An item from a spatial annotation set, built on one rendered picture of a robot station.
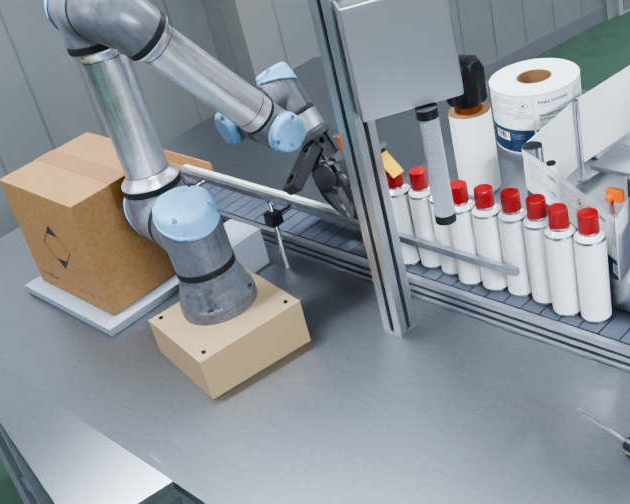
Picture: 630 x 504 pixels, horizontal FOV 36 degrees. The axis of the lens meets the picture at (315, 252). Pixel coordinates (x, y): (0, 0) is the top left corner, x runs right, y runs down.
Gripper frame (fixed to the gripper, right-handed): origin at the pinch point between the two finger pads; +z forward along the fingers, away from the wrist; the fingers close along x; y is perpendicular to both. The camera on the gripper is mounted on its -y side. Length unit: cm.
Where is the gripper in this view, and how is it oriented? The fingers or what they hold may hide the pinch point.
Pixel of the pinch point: (354, 220)
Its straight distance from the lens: 200.5
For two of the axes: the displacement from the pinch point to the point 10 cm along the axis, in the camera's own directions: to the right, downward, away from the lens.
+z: 5.3, 8.4, 1.1
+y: 6.9, -5.0, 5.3
